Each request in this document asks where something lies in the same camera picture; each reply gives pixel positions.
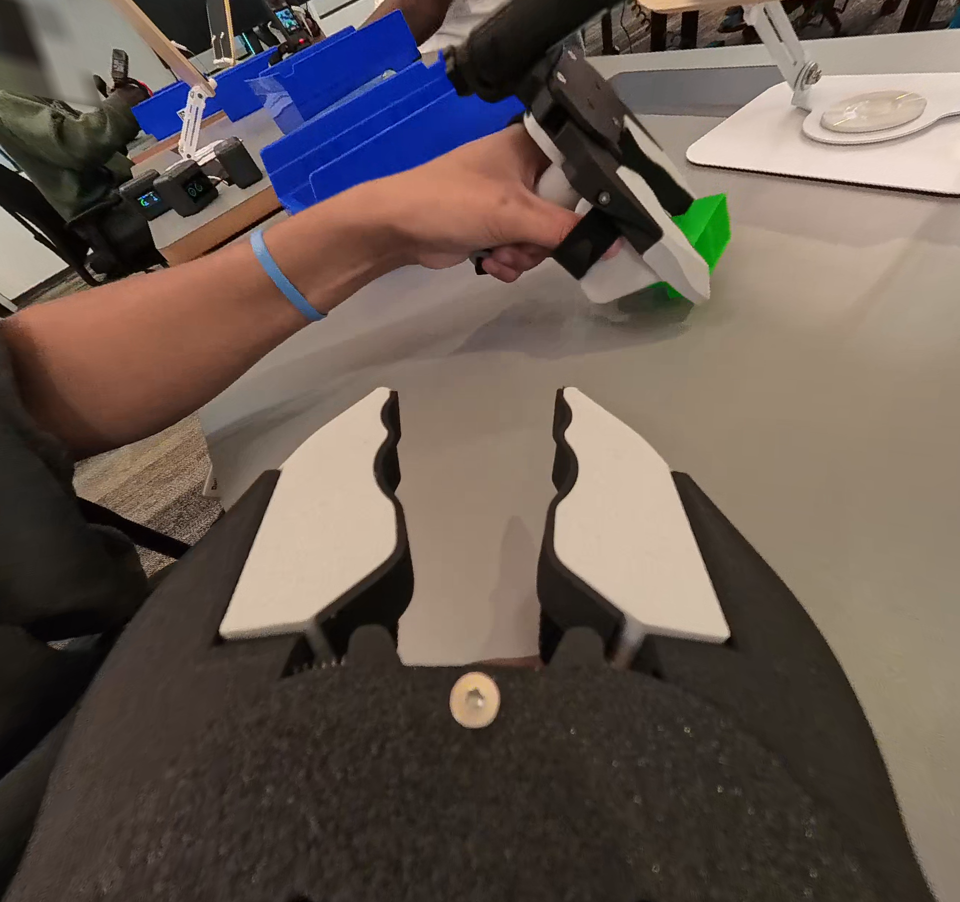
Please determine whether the blue plastic bin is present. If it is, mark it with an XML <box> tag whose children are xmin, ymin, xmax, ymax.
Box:
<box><xmin>258</xmin><ymin>9</ymin><xmax>423</xmax><ymax>134</ymax></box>
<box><xmin>258</xmin><ymin>53</ymin><xmax>528</xmax><ymax>216</ymax></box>
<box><xmin>131</xmin><ymin>47</ymin><xmax>290</xmax><ymax>141</ymax></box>

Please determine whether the wooden edged table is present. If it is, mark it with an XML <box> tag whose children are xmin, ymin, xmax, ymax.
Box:
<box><xmin>127</xmin><ymin>110</ymin><xmax>290</xmax><ymax>267</ymax></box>

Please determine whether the black curved panel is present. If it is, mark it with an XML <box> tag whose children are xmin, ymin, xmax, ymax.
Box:
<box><xmin>204</xmin><ymin>0</ymin><xmax>240</xmax><ymax>69</ymax></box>

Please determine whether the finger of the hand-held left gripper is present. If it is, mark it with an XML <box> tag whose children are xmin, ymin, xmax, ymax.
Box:
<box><xmin>646</xmin><ymin>221</ymin><xmax>712</xmax><ymax>306</ymax></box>
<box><xmin>618</xmin><ymin>113</ymin><xmax>695</xmax><ymax>219</ymax></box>

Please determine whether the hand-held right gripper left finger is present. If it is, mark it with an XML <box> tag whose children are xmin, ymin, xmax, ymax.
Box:
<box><xmin>217</xmin><ymin>388</ymin><xmax>415</xmax><ymax>668</ymax></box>

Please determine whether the person's left hand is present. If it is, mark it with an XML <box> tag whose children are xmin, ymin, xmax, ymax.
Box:
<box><xmin>358</xmin><ymin>124</ymin><xmax>625</xmax><ymax>285</ymax></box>

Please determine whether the small black box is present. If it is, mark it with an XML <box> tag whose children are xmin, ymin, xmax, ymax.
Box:
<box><xmin>201</xmin><ymin>137</ymin><xmax>265</xmax><ymax>190</ymax></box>

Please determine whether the black device with green display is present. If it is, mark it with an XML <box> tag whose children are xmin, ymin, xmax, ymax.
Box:
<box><xmin>152</xmin><ymin>159</ymin><xmax>220</xmax><ymax>218</ymax></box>
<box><xmin>118</xmin><ymin>170</ymin><xmax>165</xmax><ymax>222</ymax></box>

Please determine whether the black metal bar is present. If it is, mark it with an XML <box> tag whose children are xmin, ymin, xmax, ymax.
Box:
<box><xmin>75</xmin><ymin>497</ymin><xmax>192</xmax><ymax>561</ymax></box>

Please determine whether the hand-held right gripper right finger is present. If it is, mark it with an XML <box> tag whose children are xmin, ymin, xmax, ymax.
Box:
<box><xmin>536</xmin><ymin>386</ymin><xmax>732</xmax><ymax>668</ymax></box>

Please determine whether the person's left forearm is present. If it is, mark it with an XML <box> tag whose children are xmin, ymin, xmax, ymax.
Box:
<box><xmin>0</xmin><ymin>193</ymin><xmax>391</xmax><ymax>460</ymax></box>

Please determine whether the green two-stud toy block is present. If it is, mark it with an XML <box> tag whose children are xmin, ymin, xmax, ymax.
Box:
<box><xmin>637</xmin><ymin>193</ymin><xmax>732</xmax><ymax>304</ymax></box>

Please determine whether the blue wristband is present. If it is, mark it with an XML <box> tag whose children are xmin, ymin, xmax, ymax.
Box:
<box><xmin>249</xmin><ymin>227</ymin><xmax>330</xmax><ymax>323</ymax></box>

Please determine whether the white stand with wooden board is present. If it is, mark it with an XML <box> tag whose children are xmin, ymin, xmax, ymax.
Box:
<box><xmin>82</xmin><ymin>0</ymin><xmax>220</xmax><ymax>177</ymax></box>
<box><xmin>633</xmin><ymin>0</ymin><xmax>960</xmax><ymax>199</ymax></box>

